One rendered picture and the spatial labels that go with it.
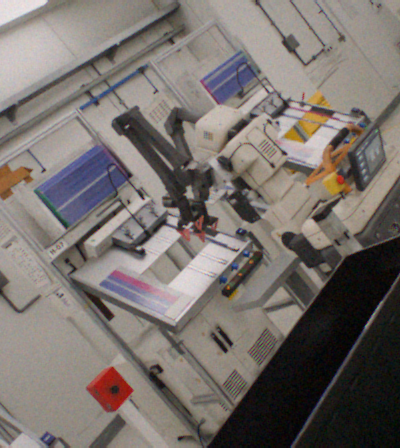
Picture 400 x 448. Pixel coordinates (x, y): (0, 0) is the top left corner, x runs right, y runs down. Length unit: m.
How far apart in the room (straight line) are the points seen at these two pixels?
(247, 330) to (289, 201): 1.09
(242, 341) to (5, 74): 3.06
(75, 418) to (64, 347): 0.51
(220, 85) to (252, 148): 1.73
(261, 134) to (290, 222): 0.40
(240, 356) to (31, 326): 1.83
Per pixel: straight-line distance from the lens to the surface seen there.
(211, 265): 3.24
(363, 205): 2.42
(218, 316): 3.49
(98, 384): 2.90
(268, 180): 2.70
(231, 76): 4.43
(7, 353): 4.70
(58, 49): 5.78
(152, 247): 3.41
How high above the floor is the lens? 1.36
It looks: 7 degrees down
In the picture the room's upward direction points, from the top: 39 degrees counter-clockwise
